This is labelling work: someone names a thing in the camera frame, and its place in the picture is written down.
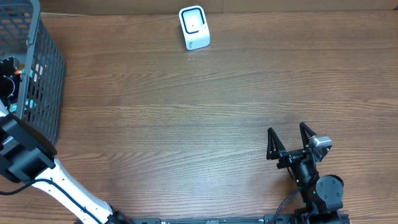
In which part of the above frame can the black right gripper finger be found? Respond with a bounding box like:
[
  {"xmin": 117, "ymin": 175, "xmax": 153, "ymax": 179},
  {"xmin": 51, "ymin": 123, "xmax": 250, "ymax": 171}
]
[
  {"xmin": 266, "ymin": 128, "xmax": 286, "ymax": 160},
  {"xmin": 299, "ymin": 122, "xmax": 317, "ymax": 147}
]

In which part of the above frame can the teal wet wipes packet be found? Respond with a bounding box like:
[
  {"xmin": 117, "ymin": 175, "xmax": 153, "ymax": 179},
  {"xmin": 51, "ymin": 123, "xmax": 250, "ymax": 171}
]
[{"xmin": 9, "ymin": 70, "xmax": 40, "ymax": 113}]

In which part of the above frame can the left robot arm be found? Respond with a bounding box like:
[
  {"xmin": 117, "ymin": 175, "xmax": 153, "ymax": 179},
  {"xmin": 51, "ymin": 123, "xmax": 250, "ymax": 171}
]
[{"xmin": 1, "ymin": 111, "xmax": 132, "ymax": 224}]

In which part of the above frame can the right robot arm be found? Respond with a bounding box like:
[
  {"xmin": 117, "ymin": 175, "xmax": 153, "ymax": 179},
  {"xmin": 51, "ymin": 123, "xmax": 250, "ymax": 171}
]
[{"xmin": 264, "ymin": 122, "xmax": 350, "ymax": 224}]

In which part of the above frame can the white barcode scanner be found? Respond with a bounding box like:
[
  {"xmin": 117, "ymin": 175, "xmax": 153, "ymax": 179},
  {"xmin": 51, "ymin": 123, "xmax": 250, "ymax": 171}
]
[{"xmin": 178, "ymin": 5, "xmax": 210, "ymax": 50}]

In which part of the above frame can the grey plastic mesh basket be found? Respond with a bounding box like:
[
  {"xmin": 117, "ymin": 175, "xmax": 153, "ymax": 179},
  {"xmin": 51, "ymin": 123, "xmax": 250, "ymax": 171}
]
[{"xmin": 1, "ymin": 0, "xmax": 65, "ymax": 144}]

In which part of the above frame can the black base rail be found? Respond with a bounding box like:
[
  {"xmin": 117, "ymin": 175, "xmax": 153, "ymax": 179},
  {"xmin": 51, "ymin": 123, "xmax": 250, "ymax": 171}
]
[{"xmin": 131, "ymin": 214, "xmax": 351, "ymax": 224}]

